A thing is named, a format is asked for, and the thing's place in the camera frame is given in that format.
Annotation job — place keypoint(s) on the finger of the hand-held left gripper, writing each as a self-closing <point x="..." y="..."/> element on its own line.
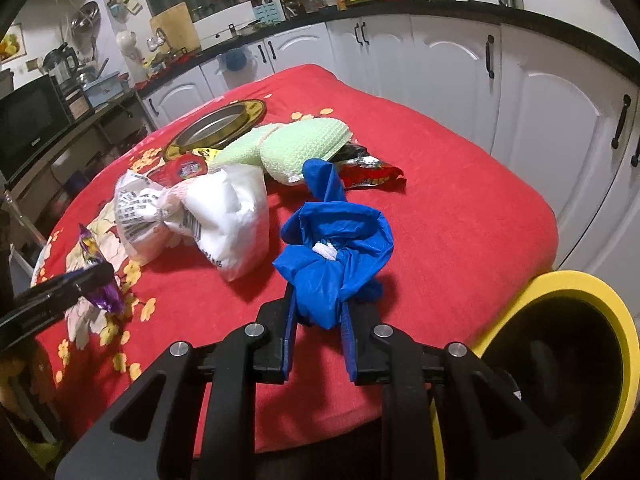
<point x="60" y="290"/>

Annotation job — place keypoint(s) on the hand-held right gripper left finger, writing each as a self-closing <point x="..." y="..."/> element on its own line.
<point x="287" y="340"/>

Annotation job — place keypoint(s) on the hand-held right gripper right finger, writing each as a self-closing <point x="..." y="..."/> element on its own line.
<point x="350" y="350"/>

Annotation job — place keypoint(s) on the purple candy wrapper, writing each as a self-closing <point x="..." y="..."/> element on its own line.
<point x="107" y="300"/>

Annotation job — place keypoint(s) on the blue plastic bag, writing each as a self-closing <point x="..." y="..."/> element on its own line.
<point x="330" y="270"/>

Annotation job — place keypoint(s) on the red snack wrapper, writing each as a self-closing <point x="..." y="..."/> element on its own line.
<point x="372" y="176"/>

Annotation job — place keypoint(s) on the yellow bin with black liner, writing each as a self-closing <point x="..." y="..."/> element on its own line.
<point x="615" y="310"/>

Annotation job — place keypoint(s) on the white plastic bag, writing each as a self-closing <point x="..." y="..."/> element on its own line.
<point x="230" y="210"/>

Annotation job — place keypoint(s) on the black microwave oven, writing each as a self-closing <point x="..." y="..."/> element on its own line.
<point x="30" y="125"/>

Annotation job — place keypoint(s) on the red round packet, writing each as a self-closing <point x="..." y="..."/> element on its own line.
<point x="182" y="169"/>

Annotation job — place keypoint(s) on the green foam net sleeve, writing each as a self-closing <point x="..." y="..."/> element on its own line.
<point x="240" y="147"/>
<point x="310" y="145"/>

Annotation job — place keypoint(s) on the black and green packet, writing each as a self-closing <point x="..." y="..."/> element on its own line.
<point x="352" y="152"/>

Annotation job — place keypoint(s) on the light blue box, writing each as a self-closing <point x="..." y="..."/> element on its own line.
<point x="105" y="87"/>

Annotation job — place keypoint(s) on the round metal tray yellow rim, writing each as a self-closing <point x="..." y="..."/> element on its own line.
<point x="215" y="125"/>

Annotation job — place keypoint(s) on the black blender jug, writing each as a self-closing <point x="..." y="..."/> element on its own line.
<point x="62" y="62"/>

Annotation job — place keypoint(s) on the white jug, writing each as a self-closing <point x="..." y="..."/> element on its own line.
<point x="126" y="45"/>

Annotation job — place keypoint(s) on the hanging steel bowl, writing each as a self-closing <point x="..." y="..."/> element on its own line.
<point x="85" y="19"/>

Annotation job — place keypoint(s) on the blue hanging bag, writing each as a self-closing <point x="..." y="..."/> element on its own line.
<point x="236" y="59"/>

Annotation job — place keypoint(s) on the wooden cutting board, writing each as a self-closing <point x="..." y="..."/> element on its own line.
<point x="174" y="27"/>

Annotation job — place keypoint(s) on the white kitchen cabinets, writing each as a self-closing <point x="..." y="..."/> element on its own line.
<point x="450" y="70"/>

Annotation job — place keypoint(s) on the fruit wall poster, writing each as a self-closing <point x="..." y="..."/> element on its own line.
<point x="11" y="45"/>

